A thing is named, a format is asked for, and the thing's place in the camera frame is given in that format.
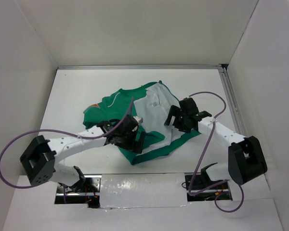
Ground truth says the green jacket white lining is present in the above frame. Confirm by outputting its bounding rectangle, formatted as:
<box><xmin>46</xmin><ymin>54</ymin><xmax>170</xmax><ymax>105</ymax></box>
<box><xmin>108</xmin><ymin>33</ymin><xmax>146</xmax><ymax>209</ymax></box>
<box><xmin>83</xmin><ymin>81</ymin><xmax>199</xmax><ymax>165</ymax></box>

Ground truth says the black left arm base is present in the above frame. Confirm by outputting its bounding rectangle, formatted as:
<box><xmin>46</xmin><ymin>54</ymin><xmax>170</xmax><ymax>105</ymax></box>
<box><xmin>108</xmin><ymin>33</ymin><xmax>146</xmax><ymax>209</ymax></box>
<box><xmin>54</xmin><ymin>175</ymin><xmax>102</xmax><ymax>208</ymax></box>

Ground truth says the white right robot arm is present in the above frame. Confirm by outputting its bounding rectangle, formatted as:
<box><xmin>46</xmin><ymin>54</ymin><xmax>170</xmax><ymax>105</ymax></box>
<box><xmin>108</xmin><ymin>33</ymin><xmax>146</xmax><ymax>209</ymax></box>
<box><xmin>164</xmin><ymin>98</ymin><xmax>268</xmax><ymax>189</ymax></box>

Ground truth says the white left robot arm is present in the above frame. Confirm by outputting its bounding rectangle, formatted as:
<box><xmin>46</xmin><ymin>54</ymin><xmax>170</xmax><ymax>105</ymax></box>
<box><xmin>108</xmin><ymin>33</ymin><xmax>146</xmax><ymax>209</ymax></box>
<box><xmin>20</xmin><ymin>115</ymin><xmax>145</xmax><ymax>192</ymax></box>

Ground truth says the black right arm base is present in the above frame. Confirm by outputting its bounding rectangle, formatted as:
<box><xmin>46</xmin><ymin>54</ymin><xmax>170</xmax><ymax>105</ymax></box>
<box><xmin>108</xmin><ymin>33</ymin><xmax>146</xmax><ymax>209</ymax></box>
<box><xmin>181</xmin><ymin>164</ymin><xmax>232</xmax><ymax>202</ymax></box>

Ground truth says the white taped cover panel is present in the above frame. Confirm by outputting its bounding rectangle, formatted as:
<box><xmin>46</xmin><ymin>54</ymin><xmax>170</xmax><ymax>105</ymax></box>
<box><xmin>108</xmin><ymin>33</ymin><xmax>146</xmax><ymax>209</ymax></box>
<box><xmin>100</xmin><ymin>173</ymin><xmax>189</xmax><ymax>209</ymax></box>

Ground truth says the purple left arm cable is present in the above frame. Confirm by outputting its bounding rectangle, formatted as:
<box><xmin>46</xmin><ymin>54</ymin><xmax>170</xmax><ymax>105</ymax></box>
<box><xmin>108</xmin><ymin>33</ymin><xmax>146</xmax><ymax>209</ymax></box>
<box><xmin>0</xmin><ymin>96</ymin><xmax>135</xmax><ymax>189</ymax></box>

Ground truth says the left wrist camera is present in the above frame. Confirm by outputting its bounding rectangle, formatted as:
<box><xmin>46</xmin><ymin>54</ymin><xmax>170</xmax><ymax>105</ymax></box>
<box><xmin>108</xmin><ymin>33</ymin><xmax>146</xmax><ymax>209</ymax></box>
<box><xmin>133</xmin><ymin>116</ymin><xmax>143</xmax><ymax>125</ymax></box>

